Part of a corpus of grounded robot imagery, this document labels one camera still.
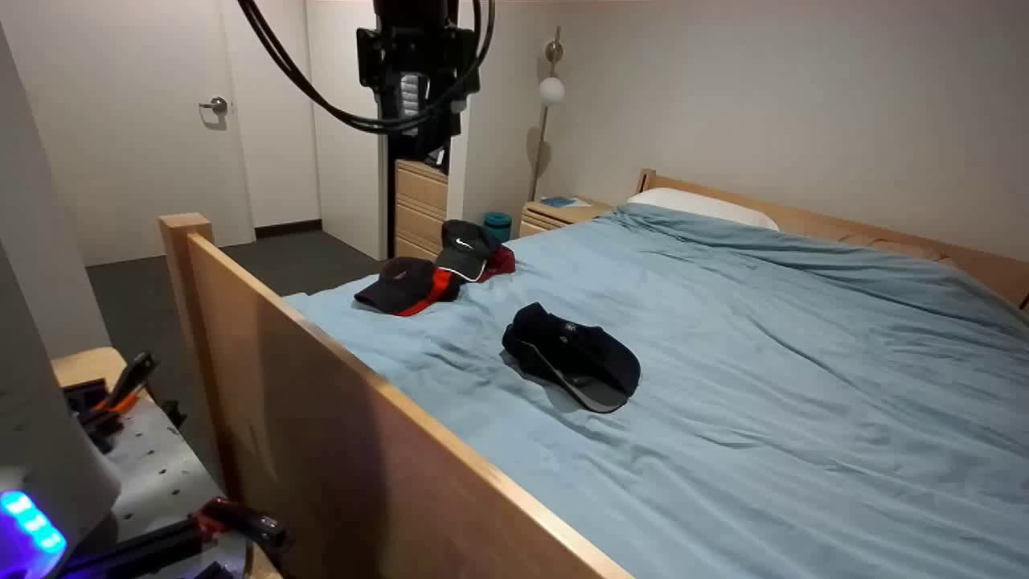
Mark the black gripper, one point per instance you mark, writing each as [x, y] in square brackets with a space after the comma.
[420, 96]

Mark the black cap with red-white logo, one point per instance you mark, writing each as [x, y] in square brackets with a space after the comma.
[567, 342]

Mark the wooden drawer dresser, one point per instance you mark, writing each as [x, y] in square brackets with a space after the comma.
[420, 211]

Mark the teal container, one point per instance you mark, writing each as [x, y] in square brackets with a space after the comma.
[495, 227]

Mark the small blue item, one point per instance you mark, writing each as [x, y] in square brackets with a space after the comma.
[557, 201]

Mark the wooden nightstand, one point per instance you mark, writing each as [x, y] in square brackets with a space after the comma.
[551, 216]

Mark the black orange cap with S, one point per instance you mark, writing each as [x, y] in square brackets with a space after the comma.
[393, 285]

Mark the white door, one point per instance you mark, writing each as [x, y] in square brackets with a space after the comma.
[131, 141]

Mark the white pillow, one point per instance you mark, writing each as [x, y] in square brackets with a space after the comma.
[697, 203]

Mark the red black hand tool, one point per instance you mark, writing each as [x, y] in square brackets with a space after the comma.
[242, 522]

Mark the light blue bed sheet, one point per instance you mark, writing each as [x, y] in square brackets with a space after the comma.
[806, 406]

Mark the black bar tool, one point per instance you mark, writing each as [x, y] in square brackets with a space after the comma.
[140, 548]

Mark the wall lamp with globe bulb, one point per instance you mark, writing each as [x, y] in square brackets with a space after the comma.
[551, 87]

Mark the wooden bed frame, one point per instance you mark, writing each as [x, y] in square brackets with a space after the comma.
[322, 461]

